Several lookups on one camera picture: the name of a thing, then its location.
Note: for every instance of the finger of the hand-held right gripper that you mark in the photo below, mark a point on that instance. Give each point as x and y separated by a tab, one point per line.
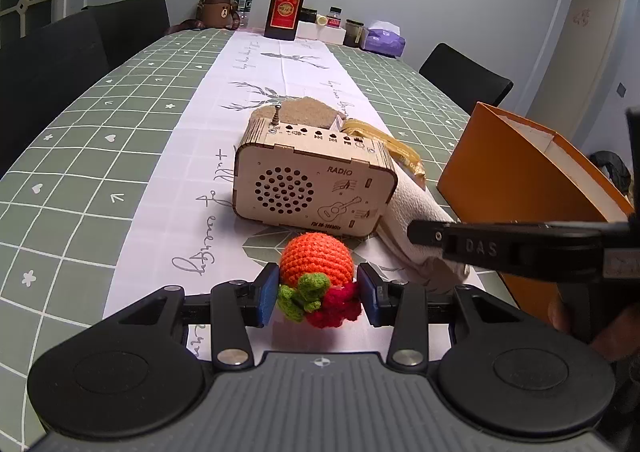
425	233

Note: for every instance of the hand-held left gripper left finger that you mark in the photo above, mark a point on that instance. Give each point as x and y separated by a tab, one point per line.
266	297

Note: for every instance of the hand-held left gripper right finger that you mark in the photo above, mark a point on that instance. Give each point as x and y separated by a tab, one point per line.
369	297

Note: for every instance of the white towel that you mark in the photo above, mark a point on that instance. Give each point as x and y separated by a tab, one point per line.
415	217

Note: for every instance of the orange crocheted fruit toy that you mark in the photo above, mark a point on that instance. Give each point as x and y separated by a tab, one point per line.
312	257

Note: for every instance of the orange cardboard box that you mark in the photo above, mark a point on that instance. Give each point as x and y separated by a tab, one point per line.
500	182

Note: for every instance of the person's right hand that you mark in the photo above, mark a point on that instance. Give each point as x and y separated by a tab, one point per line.
559	314

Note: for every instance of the yellow cloth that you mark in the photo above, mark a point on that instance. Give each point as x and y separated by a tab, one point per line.
395	146

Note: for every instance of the dark jacket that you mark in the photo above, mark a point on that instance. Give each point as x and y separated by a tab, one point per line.
610	169

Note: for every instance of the wooden radio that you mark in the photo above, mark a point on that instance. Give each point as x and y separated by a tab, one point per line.
310	182

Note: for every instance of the black chair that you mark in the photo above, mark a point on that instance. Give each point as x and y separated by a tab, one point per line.
45	81
130	26
465	76

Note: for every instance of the white printed table runner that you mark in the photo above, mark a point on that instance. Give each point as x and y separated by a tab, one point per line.
215	131

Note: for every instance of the tan flat sponge pad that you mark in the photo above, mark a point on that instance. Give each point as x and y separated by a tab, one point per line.
300	109

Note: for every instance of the cream wooden door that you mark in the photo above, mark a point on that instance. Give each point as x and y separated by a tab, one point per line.
575	56

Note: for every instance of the purple tissue pack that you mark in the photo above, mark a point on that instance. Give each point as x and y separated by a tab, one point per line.
385	39

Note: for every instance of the dark glass jar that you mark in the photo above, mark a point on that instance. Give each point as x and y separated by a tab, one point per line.
353	33

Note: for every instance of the white box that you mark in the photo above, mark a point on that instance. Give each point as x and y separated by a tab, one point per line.
320	34

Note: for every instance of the small jar with red label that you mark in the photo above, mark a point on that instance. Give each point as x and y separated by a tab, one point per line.
334	17

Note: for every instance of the green checked tablecloth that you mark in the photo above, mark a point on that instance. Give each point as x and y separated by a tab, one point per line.
75	156

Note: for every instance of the small black jar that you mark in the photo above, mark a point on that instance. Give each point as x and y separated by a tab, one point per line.
310	15

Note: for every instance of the brown liquor bottle red label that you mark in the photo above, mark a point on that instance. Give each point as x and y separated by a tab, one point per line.
284	11

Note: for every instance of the brown bear-shaped bottle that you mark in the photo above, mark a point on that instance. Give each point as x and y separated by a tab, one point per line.
216	6

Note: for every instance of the dark wall switch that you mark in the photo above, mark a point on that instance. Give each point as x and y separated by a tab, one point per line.
621	89

